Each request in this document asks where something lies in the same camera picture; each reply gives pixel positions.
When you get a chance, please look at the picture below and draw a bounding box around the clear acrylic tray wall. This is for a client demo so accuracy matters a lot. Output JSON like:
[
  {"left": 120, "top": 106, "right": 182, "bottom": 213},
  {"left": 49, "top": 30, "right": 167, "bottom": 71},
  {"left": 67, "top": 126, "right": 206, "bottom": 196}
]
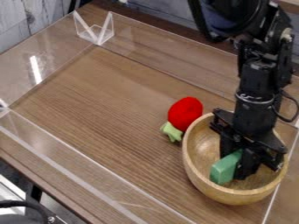
[{"left": 0, "top": 6, "right": 284, "bottom": 224}]

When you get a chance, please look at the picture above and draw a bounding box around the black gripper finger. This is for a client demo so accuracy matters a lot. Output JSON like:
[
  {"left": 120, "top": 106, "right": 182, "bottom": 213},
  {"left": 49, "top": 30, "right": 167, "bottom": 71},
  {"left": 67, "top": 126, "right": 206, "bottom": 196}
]
[
  {"left": 219, "top": 135, "right": 242, "bottom": 158},
  {"left": 234, "top": 147, "right": 263, "bottom": 180}
]

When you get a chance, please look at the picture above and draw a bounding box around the green rectangular block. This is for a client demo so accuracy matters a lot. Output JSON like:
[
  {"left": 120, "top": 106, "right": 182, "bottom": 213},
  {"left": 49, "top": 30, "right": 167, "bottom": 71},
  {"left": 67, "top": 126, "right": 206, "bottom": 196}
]
[{"left": 210, "top": 150, "right": 242, "bottom": 185}]

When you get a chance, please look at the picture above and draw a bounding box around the red plush strawberry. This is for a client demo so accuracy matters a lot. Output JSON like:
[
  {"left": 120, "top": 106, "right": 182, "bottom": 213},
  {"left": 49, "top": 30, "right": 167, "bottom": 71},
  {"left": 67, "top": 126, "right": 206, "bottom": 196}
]
[{"left": 160, "top": 96, "right": 203, "bottom": 143}]

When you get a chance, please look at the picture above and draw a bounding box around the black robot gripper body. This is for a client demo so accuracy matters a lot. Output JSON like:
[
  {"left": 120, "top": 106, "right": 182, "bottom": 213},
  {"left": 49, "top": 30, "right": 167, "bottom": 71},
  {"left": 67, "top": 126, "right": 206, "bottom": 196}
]
[{"left": 210, "top": 94, "right": 287, "bottom": 172}]

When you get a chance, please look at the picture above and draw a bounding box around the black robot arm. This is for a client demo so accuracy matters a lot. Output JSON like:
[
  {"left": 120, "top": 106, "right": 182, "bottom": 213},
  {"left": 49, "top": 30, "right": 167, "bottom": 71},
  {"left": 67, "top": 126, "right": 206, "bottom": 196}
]
[{"left": 188, "top": 0, "right": 295, "bottom": 184}]

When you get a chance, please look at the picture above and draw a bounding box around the clear acrylic corner bracket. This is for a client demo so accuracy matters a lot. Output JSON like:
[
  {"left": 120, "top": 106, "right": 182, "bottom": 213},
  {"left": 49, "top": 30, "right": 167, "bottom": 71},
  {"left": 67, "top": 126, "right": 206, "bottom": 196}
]
[{"left": 72, "top": 11, "right": 115, "bottom": 46}]

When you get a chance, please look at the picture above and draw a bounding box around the brown wooden bowl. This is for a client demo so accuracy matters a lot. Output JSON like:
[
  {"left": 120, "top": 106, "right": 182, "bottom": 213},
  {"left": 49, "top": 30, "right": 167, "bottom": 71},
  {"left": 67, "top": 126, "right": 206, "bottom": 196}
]
[{"left": 182, "top": 113, "right": 288, "bottom": 206}]

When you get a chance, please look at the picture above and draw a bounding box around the black cable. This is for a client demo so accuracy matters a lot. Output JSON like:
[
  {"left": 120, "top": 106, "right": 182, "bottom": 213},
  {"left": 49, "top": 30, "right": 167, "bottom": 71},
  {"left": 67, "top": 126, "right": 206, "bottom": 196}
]
[{"left": 0, "top": 199, "right": 51, "bottom": 224}]

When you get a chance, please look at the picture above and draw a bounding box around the black metal table frame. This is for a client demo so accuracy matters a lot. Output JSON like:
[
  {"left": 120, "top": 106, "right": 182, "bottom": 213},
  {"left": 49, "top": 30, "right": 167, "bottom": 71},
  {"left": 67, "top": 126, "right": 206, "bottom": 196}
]
[{"left": 23, "top": 182, "right": 69, "bottom": 224}]

